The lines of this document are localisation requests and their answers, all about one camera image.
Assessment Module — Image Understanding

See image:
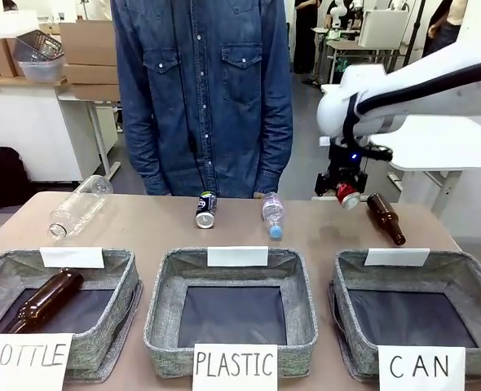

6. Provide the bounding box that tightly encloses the large clear plastic bottle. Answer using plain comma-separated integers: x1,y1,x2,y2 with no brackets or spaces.
47,174,114,241

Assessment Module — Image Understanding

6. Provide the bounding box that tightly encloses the paper label reading BOTTLE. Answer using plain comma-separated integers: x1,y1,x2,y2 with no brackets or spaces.
0,332,75,391

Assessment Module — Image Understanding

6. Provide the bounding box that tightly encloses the blank white card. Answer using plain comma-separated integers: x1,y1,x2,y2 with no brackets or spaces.
206,245,269,268
39,246,105,270
364,247,431,268

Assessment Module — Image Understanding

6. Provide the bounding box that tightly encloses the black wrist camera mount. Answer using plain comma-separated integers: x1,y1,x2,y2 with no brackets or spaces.
364,143,395,165

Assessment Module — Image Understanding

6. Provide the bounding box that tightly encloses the white box on table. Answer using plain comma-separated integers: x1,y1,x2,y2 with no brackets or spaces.
357,8,411,51

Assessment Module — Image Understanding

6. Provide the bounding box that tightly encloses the clear plastic bin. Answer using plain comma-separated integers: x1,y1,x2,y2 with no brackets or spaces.
18,55,68,83

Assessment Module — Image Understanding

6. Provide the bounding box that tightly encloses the small blue-capped water bottle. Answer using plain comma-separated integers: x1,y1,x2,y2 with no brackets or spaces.
261,191,286,239

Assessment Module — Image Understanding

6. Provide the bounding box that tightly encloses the grey background table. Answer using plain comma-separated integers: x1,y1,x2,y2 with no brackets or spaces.
311,25,407,87

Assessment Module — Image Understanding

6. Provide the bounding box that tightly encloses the dark blue drink can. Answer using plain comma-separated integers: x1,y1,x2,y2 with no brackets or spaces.
194,191,218,230

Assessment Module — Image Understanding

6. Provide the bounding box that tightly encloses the bystander in black clothes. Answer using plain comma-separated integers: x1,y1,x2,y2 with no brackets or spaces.
293,0,321,77

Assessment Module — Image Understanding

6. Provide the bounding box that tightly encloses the black backpack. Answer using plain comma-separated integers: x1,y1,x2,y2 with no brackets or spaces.
0,140,32,213

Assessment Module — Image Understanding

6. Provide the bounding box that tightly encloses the white desk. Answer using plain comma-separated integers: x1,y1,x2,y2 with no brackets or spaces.
310,82,481,213

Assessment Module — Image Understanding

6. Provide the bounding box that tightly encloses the large cardboard box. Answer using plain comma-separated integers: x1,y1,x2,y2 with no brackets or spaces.
58,19,118,67

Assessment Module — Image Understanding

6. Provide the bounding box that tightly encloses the red drink can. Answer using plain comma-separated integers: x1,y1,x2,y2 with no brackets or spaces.
334,182,362,211

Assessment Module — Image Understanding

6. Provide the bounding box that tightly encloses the paper label reading CAN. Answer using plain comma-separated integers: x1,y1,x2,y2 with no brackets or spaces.
377,345,467,391

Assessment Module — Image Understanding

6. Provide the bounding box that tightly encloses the flat cardboard box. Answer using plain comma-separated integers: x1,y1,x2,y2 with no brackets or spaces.
63,63,120,86
69,82,121,102

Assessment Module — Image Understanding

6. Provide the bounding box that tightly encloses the brown glass bottle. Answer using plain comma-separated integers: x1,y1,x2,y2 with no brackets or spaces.
4,267,85,334
365,192,408,248

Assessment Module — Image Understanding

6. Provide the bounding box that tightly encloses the grey fabric basket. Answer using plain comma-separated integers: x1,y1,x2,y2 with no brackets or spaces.
0,248,143,384
328,248,481,383
143,247,319,380

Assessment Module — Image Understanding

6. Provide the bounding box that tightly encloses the paper label reading PLASTIC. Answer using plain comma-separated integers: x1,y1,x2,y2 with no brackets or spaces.
192,343,279,391

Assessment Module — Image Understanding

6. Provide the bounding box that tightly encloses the small cardboard box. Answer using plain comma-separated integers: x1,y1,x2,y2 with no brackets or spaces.
0,37,26,79

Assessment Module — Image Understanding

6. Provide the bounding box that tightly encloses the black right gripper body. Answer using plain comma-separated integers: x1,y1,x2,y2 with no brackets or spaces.
325,137,371,187

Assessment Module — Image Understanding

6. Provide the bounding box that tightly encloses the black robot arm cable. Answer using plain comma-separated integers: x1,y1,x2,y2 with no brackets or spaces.
342,59,481,143

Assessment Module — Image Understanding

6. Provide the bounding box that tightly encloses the dark plastic mesh basket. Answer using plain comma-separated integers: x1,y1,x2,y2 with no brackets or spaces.
11,29,66,63

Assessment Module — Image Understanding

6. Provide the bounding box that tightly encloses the person in denim shirt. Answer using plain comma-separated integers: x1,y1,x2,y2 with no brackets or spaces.
110,0,294,200

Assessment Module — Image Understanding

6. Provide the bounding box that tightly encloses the bystander in light top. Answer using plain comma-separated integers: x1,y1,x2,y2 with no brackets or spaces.
421,0,479,59

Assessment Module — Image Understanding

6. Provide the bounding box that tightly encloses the white side table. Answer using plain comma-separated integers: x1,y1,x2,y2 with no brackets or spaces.
0,75,122,183

